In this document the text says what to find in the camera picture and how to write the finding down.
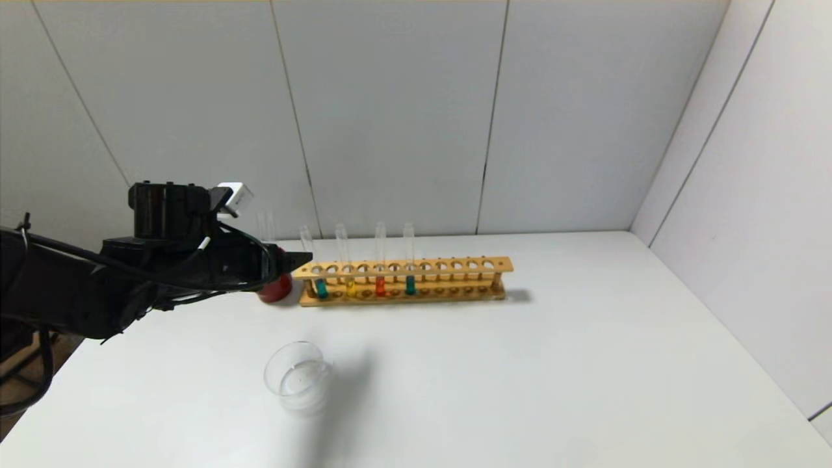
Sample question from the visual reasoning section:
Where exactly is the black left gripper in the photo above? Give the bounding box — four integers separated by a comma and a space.
207, 237, 313, 292

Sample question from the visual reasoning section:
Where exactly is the test tube with blue pigment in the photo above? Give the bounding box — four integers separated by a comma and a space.
299, 226, 330, 300

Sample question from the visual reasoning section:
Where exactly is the test tube with yellow pigment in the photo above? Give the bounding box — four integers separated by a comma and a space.
335, 223, 358, 298

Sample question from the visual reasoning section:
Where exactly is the test tube with red pigment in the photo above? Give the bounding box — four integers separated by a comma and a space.
375, 221, 388, 298

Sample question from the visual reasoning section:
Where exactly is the wooden test tube rack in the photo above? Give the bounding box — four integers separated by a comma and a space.
292, 256, 514, 307

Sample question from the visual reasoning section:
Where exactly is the test tube with teal pigment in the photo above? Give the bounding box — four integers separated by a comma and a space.
403, 222, 417, 296

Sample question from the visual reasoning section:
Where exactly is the red plastic cup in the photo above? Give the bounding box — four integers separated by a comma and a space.
256, 273, 295, 305

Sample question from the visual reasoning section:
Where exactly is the clear glass spouted dish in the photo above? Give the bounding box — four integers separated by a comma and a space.
263, 341, 335, 412

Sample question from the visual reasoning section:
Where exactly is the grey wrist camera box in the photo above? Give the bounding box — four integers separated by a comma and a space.
216, 183, 255, 219

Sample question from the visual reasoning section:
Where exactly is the black camera cable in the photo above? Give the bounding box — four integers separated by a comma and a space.
0, 221, 274, 293

